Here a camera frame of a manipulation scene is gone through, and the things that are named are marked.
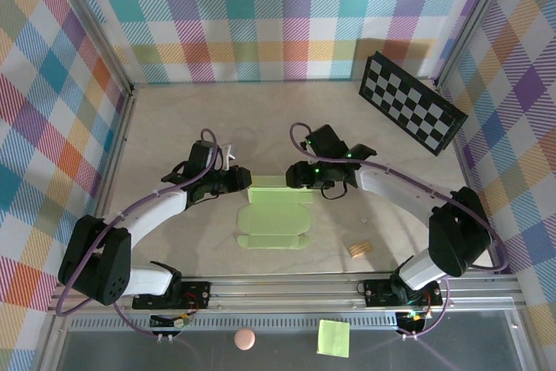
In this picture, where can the light green paper box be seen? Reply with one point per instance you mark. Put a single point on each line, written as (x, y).
(273, 219)

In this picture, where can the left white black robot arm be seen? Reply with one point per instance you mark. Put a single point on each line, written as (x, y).
(95, 262)

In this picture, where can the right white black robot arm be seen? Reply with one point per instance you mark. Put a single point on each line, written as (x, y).
(460, 236)

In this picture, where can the small wooden piece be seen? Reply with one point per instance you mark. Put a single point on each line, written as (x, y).
(359, 249)

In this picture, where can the black white checkerboard panel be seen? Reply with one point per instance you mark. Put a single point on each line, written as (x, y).
(408, 101)

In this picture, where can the small circuit board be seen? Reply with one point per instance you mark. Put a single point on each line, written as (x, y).
(167, 322)
(412, 319)

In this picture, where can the slotted metal strip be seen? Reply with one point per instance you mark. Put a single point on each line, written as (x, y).
(282, 323)

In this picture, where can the pink round disc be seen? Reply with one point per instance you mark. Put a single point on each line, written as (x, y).
(244, 339)

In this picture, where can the green sticky note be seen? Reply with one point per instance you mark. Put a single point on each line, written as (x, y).
(333, 338)

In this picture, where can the plaid backdrop cloth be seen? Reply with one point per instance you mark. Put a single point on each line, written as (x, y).
(521, 127)
(260, 19)
(43, 127)

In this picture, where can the dark glossy panel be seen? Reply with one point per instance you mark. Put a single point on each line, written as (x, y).
(108, 353)

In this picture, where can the aluminium side rail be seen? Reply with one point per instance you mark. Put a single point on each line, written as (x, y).
(121, 138)
(464, 162)

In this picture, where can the aluminium frame rail wide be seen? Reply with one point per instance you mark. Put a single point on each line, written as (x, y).
(282, 293)

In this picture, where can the aluminium frame post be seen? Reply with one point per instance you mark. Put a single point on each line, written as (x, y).
(94, 19)
(471, 19)

